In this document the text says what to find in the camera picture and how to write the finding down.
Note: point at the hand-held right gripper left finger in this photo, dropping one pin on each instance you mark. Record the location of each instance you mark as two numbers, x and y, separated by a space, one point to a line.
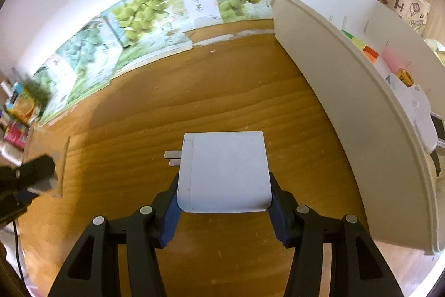
170 217

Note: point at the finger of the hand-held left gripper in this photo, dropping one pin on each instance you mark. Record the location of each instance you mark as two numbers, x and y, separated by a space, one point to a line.
38 166
14 208

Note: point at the white plastic storage bin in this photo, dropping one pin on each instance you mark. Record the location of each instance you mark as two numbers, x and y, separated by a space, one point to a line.
330 74

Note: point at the white charger adapter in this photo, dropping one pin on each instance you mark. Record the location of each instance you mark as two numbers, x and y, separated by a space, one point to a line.
226 171

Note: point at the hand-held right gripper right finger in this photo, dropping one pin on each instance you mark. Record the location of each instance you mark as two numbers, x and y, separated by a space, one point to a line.
280 217

